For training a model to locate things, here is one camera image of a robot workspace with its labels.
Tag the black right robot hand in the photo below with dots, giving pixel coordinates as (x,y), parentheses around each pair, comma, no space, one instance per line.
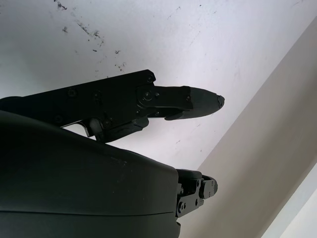
(86,178)

